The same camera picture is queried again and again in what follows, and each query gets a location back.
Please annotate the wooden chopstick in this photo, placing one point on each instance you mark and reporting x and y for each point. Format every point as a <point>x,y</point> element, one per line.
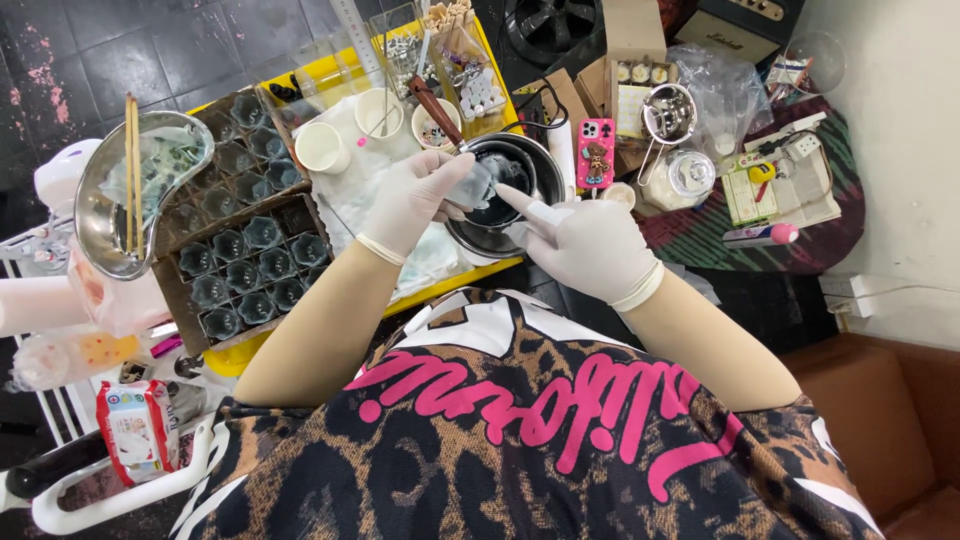
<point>128,172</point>
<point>137,180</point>

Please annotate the white appliance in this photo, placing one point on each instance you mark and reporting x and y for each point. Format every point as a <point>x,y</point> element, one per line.
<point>64,176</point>

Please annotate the black amplifier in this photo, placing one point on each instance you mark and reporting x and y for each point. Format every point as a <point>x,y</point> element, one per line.
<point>739,30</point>

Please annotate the glass jar with lid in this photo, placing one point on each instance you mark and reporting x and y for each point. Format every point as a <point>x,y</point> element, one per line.
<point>679,180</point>

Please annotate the person's right hand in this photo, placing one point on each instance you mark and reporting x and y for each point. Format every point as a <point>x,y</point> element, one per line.
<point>592,251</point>

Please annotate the small clear glass cup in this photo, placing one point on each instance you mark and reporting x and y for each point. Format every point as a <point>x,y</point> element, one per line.
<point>474,187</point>

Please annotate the plastic bag with orange contents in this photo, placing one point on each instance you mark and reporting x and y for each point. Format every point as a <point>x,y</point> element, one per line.
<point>71,356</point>

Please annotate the clear plastic organizer box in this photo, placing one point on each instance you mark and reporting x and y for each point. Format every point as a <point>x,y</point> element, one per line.
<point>442,64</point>

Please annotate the white paper towel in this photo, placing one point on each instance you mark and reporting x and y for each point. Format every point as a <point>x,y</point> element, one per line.
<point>352,199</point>

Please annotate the white wall power strip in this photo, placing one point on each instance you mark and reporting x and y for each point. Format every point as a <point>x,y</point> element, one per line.
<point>862,294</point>

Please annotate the metal ruler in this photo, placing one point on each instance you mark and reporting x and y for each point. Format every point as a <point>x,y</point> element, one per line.
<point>358,36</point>

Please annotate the small white cup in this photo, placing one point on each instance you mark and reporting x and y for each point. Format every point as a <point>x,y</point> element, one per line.
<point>619,195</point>

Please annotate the bundle of wooden sticks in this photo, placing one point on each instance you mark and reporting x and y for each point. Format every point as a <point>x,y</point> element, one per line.
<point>448,15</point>

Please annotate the white paper cup with bits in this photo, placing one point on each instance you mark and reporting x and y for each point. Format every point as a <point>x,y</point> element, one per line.
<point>435,129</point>

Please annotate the brown leather seat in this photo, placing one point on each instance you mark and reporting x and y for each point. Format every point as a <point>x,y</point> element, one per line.
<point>877,427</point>

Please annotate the wet wipes packet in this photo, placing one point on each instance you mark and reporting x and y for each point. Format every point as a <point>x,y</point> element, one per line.
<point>139,431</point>

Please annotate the printed paper sheets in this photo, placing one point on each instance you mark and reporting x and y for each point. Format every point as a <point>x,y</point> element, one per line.
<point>780,191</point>

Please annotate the person's leopard print shirt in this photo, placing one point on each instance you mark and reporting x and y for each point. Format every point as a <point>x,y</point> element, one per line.
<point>517,442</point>

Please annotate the cardboard tray of glass cups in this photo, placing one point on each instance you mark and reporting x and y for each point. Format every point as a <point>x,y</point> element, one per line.
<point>240,150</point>
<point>240,274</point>

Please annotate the pink-tipped stirring stick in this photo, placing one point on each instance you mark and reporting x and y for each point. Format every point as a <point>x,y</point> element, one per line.
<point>373,131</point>

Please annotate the steel kidney-shaped tray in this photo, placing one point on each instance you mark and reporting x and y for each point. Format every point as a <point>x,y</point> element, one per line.
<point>112,217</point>

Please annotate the person's left hand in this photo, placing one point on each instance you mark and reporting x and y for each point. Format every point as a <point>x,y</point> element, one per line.
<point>405,199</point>

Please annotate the clear plastic bag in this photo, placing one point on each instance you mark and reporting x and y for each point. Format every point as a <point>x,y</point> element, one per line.
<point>720,90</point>

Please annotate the steel mixing bowl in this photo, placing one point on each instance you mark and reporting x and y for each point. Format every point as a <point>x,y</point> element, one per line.
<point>544,169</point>

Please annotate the cardboard box with candles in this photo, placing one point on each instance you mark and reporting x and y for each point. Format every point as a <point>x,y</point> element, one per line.
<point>634,75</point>

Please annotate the clear glass dome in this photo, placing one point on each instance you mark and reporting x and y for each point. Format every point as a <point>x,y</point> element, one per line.
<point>816,61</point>

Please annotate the white tube with pink cap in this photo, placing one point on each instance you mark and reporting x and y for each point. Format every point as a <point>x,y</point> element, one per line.
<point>759,235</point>

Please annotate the black fan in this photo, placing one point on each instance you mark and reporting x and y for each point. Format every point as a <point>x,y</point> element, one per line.
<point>551,26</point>

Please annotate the phone in pink case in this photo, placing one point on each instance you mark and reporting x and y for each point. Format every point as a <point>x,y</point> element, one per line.
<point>596,152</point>

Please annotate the white metal cart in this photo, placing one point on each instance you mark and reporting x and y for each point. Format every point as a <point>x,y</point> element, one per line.
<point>67,450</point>

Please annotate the round table with striped cloth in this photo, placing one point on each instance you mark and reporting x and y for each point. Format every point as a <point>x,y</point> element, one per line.
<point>750,240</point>

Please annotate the yellow plastic tray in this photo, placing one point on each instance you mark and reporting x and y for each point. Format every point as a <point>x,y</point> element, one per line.
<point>337,71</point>

